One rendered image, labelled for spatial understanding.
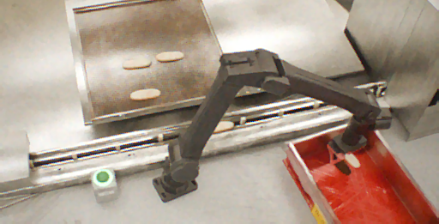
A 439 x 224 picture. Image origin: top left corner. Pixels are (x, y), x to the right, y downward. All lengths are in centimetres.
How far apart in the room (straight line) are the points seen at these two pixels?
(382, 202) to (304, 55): 62
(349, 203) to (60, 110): 102
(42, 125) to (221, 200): 66
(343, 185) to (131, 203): 66
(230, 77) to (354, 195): 66
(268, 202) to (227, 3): 82
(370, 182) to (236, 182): 44
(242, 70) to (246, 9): 82
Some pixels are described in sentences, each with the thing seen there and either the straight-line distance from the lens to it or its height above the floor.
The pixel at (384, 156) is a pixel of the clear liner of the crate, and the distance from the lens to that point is 156.
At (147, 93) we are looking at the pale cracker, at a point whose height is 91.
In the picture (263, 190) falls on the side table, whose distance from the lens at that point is 146.
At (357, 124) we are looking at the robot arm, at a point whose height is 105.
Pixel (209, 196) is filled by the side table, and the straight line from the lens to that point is 142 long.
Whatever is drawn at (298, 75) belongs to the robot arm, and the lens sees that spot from 114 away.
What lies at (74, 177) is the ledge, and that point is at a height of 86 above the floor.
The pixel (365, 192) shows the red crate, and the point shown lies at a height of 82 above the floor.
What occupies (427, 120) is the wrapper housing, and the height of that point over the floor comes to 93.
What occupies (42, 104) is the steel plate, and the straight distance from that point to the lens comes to 170.
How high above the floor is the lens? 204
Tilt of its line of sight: 47 degrees down
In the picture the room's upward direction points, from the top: 6 degrees clockwise
